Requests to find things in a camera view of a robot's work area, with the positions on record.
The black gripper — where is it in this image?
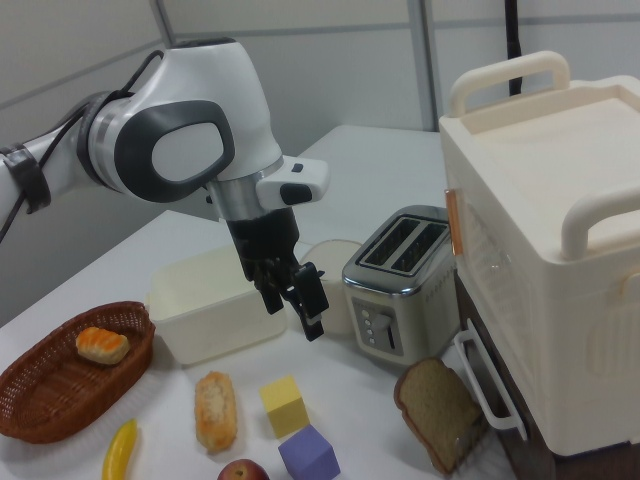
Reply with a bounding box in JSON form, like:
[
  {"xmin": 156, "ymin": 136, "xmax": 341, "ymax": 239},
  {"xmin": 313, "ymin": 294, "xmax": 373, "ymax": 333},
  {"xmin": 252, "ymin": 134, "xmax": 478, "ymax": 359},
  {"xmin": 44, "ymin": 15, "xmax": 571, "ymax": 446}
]
[{"xmin": 226, "ymin": 207, "xmax": 331, "ymax": 343}]

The long crusty bread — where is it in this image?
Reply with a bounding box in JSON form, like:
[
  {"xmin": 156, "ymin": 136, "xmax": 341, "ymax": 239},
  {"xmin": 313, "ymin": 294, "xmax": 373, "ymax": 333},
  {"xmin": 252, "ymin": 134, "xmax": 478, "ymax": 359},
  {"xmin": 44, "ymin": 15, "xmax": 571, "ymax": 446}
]
[{"xmin": 193, "ymin": 370, "xmax": 238, "ymax": 454}]

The brown bread slice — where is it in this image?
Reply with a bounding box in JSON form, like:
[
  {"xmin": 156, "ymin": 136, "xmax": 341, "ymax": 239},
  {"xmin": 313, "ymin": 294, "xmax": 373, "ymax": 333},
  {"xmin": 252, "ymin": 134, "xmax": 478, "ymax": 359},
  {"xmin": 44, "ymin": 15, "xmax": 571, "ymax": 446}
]
[{"xmin": 394, "ymin": 356, "xmax": 484, "ymax": 474}]

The orange striped bread roll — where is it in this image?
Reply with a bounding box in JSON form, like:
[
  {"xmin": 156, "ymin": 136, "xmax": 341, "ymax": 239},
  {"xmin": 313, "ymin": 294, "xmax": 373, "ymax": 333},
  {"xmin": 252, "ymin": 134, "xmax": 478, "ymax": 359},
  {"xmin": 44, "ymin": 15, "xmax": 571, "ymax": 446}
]
[{"xmin": 75, "ymin": 326, "xmax": 131, "ymax": 367}]

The brown wicker basket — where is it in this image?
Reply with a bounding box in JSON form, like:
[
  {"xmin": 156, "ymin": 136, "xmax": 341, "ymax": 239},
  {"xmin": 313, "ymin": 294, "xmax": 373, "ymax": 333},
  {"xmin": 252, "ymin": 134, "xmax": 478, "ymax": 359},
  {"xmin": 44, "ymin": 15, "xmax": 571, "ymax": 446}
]
[{"xmin": 0, "ymin": 299, "xmax": 157, "ymax": 444}]

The cream container with lid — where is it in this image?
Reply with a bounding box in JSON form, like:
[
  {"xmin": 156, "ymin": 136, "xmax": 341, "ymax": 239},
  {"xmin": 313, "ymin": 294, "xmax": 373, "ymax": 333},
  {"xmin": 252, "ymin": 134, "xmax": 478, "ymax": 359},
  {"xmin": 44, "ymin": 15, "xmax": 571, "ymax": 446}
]
[{"xmin": 298, "ymin": 238, "xmax": 364, "ymax": 337}]

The open cream plastic box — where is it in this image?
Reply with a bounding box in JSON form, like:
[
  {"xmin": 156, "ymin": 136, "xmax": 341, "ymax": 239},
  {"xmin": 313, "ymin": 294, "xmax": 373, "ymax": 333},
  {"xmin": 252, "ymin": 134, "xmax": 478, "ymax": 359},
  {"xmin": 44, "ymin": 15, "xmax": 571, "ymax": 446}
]
[{"xmin": 145, "ymin": 244, "xmax": 289, "ymax": 367}]

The silver two-slot toaster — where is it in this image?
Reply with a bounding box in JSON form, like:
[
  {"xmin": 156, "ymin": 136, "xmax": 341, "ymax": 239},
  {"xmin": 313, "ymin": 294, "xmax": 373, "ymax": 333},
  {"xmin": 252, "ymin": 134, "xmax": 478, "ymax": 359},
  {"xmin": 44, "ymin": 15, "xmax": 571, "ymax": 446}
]
[{"xmin": 341, "ymin": 204, "xmax": 459, "ymax": 369}]

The yellow foam cube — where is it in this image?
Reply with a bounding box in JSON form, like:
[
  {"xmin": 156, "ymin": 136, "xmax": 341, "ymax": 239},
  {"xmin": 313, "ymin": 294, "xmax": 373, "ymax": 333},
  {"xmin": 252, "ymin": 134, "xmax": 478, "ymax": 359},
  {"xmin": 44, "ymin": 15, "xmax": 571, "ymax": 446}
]
[{"xmin": 259, "ymin": 375, "xmax": 309, "ymax": 440}]

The purple foam cube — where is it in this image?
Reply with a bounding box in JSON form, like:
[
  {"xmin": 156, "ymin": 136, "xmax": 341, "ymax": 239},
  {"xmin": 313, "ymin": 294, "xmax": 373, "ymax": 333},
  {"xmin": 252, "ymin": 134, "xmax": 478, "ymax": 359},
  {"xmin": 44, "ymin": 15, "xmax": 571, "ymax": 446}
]
[{"xmin": 277, "ymin": 424, "xmax": 342, "ymax": 480}]

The red apple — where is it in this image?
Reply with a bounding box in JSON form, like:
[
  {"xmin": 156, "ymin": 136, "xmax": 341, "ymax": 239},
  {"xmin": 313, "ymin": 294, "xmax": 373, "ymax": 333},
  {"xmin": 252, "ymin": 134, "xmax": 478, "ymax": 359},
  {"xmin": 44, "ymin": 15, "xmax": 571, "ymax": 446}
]
[{"xmin": 216, "ymin": 458, "xmax": 272, "ymax": 480}]

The yellow banana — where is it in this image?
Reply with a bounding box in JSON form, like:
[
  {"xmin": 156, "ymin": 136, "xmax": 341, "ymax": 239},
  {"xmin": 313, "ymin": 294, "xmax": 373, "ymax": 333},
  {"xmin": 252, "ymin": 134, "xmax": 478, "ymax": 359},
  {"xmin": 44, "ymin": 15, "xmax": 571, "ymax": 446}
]
[{"xmin": 102, "ymin": 418, "xmax": 139, "ymax": 480}]

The cream toy oven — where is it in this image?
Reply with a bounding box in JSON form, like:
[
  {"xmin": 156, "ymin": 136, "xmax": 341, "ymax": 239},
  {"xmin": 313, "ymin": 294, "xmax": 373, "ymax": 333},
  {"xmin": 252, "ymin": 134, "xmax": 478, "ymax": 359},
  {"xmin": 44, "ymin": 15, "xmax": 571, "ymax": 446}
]
[{"xmin": 438, "ymin": 49, "xmax": 640, "ymax": 459}]

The black pole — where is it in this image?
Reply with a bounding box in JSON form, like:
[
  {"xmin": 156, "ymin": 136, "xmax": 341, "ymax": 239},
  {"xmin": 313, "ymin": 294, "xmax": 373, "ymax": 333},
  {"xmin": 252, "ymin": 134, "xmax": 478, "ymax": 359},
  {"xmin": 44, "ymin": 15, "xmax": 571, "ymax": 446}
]
[{"xmin": 501, "ymin": 0, "xmax": 527, "ymax": 99}]

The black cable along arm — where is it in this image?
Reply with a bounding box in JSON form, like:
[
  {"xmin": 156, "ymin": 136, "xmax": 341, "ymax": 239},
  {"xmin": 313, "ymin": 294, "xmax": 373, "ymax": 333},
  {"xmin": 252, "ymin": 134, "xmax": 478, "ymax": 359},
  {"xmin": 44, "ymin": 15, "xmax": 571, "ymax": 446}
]
[{"xmin": 0, "ymin": 49, "xmax": 166, "ymax": 241}]

